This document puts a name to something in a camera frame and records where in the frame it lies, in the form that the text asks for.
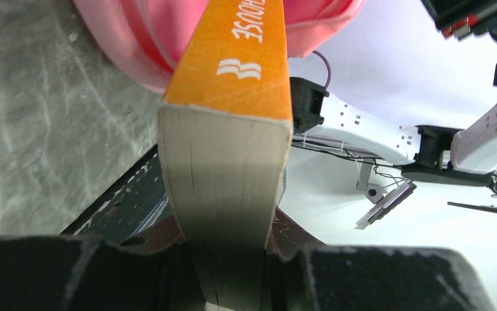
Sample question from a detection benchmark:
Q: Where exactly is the small grey ribbed device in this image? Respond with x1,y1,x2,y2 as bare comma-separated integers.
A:
355,181,417,230

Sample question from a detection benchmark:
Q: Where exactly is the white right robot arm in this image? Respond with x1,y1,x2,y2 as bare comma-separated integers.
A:
287,1,497,187

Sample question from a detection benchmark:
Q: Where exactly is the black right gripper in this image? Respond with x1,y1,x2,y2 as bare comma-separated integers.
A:
422,1,497,86

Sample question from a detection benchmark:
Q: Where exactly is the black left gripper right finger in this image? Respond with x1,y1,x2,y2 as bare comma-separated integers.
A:
266,208,323,260

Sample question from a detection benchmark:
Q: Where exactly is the pink student backpack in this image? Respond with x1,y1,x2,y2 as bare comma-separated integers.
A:
75,1,364,93

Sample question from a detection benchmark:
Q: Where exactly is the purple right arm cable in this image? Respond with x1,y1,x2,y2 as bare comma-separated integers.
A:
311,49,332,91

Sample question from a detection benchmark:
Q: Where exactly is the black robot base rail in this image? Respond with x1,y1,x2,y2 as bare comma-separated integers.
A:
62,145,170,243

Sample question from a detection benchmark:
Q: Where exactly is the orange treehouse book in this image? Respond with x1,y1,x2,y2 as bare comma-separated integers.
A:
157,0,294,250

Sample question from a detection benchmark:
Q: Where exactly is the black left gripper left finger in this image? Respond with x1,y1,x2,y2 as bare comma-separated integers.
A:
121,214,185,255

